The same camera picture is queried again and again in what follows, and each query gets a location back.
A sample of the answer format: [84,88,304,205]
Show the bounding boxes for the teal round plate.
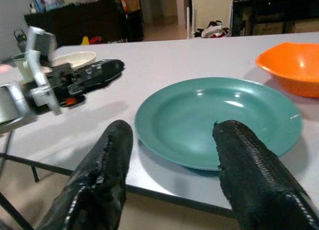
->
[135,77,304,171]

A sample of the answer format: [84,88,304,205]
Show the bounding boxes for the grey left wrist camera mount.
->
[24,26,62,116]

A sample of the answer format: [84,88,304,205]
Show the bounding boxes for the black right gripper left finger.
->
[37,119,134,230]

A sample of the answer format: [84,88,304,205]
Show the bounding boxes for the dark wooden cabinet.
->
[24,0,145,46]

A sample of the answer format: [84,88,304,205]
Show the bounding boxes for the black shelf unit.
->
[231,0,319,37]

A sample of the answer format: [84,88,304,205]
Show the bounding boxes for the pile of clothes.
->
[196,20,233,39]

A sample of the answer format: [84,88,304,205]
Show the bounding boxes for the orange plastic bowl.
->
[255,41,319,99]

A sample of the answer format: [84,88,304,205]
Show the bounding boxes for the blue and white packages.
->
[30,0,57,14]

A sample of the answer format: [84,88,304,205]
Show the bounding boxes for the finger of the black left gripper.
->
[83,69,123,92]
[85,59,125,77]

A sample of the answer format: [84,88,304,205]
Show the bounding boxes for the cream round plate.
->
[50,50,97,69]

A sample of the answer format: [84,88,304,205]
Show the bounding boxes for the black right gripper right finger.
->
[212,119,319,230]

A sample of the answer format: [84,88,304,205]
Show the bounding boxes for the black metal table frame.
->
[0,130,73,230]

